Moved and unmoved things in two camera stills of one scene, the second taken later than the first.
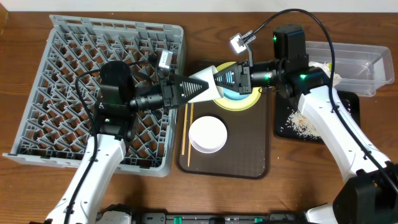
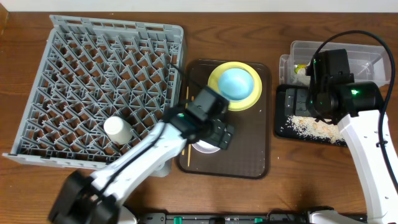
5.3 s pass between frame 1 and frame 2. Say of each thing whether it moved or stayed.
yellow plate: stayed
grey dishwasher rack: stayed
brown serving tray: stayed
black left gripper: moved
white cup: moved
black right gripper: moved
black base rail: stayed
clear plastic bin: stayed
